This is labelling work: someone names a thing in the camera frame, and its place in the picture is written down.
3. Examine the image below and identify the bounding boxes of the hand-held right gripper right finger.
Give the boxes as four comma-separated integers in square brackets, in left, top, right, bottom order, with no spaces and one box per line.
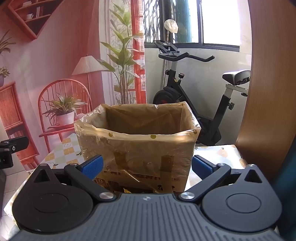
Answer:
[178,155,264,201]

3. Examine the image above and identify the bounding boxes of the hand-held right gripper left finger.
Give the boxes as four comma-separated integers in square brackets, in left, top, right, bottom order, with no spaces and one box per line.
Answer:
[31,155,116,201]

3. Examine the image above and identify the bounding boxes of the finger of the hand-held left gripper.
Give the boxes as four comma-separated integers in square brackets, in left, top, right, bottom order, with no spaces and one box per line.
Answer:
[0,136,29,151]

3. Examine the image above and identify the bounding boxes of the brown cardboard box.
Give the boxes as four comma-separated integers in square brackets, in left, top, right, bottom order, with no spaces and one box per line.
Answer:
[75,104,201,194]

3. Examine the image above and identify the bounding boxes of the black exercise bike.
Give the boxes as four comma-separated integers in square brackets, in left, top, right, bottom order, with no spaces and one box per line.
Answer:
[153,40,251,147]

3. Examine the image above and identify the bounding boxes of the dark teal panel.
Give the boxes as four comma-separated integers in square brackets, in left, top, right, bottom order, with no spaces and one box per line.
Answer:
[274,160,296,234]

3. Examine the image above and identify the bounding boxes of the printed room backdrop cloth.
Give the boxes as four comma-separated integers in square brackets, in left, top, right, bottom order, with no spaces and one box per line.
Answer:
[0,0,147,173]

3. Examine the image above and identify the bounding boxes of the wooden door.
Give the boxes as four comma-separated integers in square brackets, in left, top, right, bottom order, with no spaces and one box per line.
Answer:
[235,0,296,186]

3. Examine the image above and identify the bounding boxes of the white cloth covered pole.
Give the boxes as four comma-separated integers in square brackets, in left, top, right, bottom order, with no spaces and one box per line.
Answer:
[164,19,179,42]

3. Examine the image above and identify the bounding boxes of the dark framed window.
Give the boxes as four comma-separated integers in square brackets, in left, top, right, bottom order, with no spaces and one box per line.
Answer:
[143,0,241,51]

